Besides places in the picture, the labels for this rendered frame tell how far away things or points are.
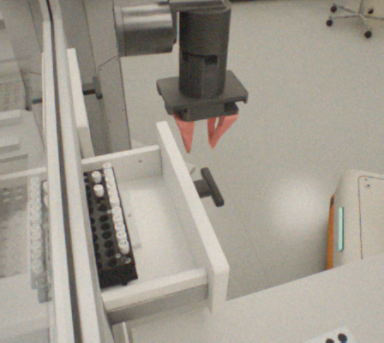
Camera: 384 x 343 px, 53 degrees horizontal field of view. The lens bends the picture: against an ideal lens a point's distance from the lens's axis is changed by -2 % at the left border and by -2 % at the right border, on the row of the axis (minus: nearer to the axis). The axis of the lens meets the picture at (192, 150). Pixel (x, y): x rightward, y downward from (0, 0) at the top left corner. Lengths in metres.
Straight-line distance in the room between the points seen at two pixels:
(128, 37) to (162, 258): 0.31
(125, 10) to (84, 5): 0.95
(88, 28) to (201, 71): 0.98
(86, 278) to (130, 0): 0.28
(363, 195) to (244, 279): 0.53
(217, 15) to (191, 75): 0.08
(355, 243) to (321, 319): 0.76
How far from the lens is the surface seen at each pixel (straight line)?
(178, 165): 0.56
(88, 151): 0.69
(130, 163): 0.65
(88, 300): 0.37
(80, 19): 1.39
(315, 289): 0.66
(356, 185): 1.55
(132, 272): 0.53
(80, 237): 0.41
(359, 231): 1.40
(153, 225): 0.61
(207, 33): 0.43
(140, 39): 0.42
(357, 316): 0.66
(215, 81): 0.46
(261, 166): 1.94
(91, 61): 1.45
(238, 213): 1.72
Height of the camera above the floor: 1.31
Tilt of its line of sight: 41 degrees down
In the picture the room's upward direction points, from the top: straight up
